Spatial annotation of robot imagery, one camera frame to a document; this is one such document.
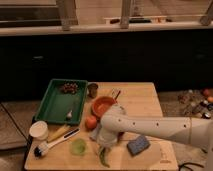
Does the green plastic tray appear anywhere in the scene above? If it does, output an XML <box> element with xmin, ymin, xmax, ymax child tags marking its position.
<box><xmin>35</xmin><ymin>79</ymin><xmax>88</xmax><ymax>125</ymax></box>

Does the blue sponge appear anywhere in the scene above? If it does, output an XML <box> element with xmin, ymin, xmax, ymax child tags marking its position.
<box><xmin>127</xmin><ymin>135</ymin><xmax>150</xmax><ymax>156</ymax></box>

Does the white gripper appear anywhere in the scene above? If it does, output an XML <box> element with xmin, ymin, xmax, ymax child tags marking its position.
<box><xmin>97</xmin><ymin>128</ymin><xmax>118</xmax><ymax>148</ymax></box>

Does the black cable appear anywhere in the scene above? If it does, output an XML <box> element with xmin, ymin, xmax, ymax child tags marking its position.
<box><xmin>178</xmin><ymin>162</ymin><xmax>209</xmax><ymax>171</ymax></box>

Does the dark grape bunch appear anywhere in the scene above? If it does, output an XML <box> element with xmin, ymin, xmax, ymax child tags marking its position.
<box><xmin>60</xmin><ymin>83</ymin><xmax>78</xmax><ymax>94</ymax></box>

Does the green pepper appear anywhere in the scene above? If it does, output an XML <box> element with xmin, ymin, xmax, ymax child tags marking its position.
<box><xmin>98</xmin><ymin>147</ymin><xmax>110</xmax><ymax>168</ymax></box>

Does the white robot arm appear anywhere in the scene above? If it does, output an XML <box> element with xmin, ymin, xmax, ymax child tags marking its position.
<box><xmin>97</xmin><ymin>104</ymin><xmax>213</xmax><ymax>171</ymax></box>

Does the small metal cup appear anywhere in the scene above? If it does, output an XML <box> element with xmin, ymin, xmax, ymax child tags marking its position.
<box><xmin>88</xmin><ymin>83</ymin><xmax>98</xmax><ymax>98</ymax></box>

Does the white dish brush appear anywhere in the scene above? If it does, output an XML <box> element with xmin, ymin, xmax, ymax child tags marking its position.
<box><xmin>34</xmin><ymin>128</ymin><xmax>80</xmax><ymax>158</ymax></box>

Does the yellow corn cob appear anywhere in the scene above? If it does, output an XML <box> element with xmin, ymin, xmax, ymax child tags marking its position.
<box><xmin>47</xmin><ymin>125</ymin><xmax>70</xmax><ymax>142</ymax></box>

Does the garlic bulb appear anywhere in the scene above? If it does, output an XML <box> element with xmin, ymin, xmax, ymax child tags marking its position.
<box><xmin>66</xmin><ymin>110</ymin><xmax>72</xmax><ymax>120</ymax></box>

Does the grey cloth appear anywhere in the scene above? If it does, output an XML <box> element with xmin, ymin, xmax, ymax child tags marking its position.
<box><xmin>89</xmin><ymin>123</ymin><xmax>101</xmax><ymax>141</ymax></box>

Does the orange tomato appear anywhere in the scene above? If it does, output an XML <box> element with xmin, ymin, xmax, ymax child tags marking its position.
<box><xmin>85</xmin><ymin>116</ymin><xmax>97</xmax><ymax>130</ymax></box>

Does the orange red bowl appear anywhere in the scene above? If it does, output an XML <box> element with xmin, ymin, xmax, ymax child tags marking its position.
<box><xmin>91</xmin><ymin>96</ymin><xmax>117</xmax><ymax>118</ymax></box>

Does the light green lime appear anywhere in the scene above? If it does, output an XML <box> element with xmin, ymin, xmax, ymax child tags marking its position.
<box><xmin>70</xmin><ymin>138</ymin><xmax>86</xmax><ymax>156</ymax></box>

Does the white cup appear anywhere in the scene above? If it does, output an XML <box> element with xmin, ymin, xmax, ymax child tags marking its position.
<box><xmin>29</xmin><ymin>121</ymin><xmax>49</xmax><ymax>140</ymax></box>

